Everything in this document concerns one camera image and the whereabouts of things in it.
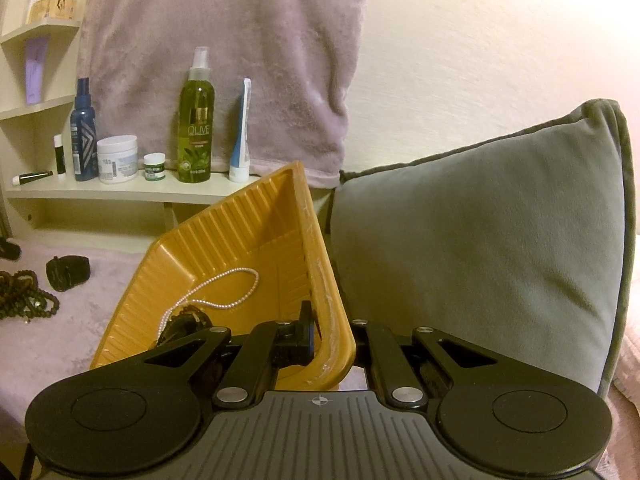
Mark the white pearl necklace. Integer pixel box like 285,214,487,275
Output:
152,267,261,347

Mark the yellow plastic tray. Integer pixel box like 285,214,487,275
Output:
90,161,357,392

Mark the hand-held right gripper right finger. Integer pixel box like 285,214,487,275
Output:
350,318,502,408

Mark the grey green pillow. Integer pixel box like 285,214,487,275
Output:
327,100,639,397

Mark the blue spray bottle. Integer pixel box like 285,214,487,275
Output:
70,77,100,183

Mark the small green white jar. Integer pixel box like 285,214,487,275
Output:
143,154,168,182

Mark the grey fleece table blanket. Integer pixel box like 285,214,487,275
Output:
0,244,153,466

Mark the cream wooden shelf unit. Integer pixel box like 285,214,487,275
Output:
0,0,267,257

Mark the black looped wrist watch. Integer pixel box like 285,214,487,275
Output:
46,256,93,291

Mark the dark bead necklace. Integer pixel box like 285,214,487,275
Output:
0,270,60,322

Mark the blue white tube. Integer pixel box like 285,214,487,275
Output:
229,78,253,183

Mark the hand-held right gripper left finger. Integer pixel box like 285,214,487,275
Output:
131,300,322,408

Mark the black tube with white cap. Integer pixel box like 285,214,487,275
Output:
12,170,54,186

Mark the pink patterned cloth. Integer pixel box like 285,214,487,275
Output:
597,260,640,463

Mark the round wooden box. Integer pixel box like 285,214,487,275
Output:
27,0,80,25

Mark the grey hanging fleece blanket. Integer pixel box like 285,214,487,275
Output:
75,0,369,191

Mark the purple tube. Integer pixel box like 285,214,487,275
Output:
24,36,50,106

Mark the green spray bottle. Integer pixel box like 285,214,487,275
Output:
177,46,217,185

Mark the white cream jar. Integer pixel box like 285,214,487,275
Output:
96,135,139,184

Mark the camouflage strap wrist watch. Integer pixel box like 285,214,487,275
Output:
160,307,214,349

